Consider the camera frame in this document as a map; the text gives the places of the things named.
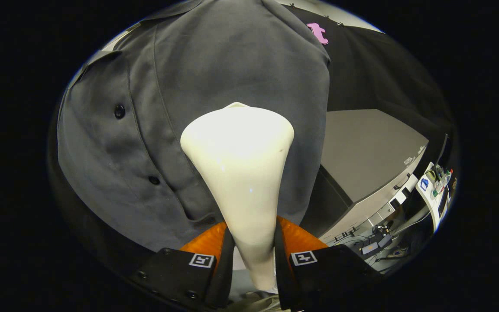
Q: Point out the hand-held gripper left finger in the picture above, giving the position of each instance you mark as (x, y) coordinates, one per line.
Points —
(221, 277)

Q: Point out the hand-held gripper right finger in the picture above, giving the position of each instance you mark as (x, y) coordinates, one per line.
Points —
(285, 281)

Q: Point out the white garment steamer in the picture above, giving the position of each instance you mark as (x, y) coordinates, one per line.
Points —
(241, 173)

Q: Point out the grey button shirt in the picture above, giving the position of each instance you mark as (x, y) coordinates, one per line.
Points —
(215, 65)

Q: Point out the grey power adapter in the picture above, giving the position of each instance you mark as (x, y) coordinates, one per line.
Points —
(370, 248)

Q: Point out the grey cabinet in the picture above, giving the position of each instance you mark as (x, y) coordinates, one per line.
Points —
(366, 147)

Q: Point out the white desk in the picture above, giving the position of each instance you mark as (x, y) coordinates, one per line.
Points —
(432, 199)

